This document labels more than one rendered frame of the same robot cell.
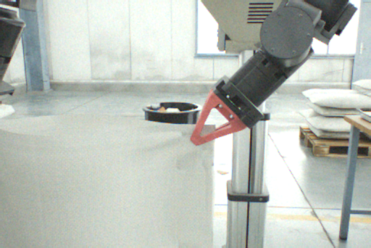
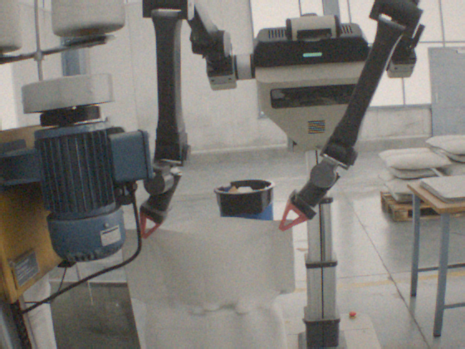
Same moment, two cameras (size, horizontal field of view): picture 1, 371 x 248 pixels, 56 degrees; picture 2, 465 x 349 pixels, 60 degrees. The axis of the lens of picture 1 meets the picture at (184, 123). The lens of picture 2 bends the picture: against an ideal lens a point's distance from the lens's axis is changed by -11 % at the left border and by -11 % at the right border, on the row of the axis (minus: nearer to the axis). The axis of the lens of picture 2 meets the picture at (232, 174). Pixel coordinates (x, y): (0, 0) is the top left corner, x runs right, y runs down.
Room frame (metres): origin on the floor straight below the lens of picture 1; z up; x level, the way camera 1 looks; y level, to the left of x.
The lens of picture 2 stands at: (-0.60, 0.06, 1.35)
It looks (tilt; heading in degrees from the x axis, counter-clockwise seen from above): 10 degrees down; 2
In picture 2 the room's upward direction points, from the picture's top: 5 degrees counter-clockwise
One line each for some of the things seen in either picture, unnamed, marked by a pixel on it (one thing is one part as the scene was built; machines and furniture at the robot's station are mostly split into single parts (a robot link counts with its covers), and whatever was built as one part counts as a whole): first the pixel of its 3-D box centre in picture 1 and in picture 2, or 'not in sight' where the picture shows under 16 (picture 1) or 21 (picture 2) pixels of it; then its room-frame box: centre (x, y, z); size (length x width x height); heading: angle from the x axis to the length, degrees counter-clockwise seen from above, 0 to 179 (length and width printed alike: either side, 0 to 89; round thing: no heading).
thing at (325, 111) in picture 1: (332, 107); (408, 169); (3.86, -1.66, 0.44); 0.66 x 0.43 x 0.13; 175
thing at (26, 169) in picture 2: not in sight; (29, 162); (0.16, 0.46, 1.27); 0.12 x 0.09 x 0.09; 175
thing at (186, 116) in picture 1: (172, 145); (247, 225); (2.79, 0.10, 0.32); 0.51 x 0.48 x 0.65; 175
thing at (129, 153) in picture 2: not in sight; (129, 161); (0.22, 0.28, 1.25); 0.10 x 0.08 x 0.12; 20
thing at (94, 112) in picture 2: not in sight; (70, 117); (0.18, 0.37, 1.35); 0.12 x 0.12 x 0.04
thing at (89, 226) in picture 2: not in sight; (80, 190); (0.18, 0.37, 1.21); 0.15 x 0.15 x 0.25
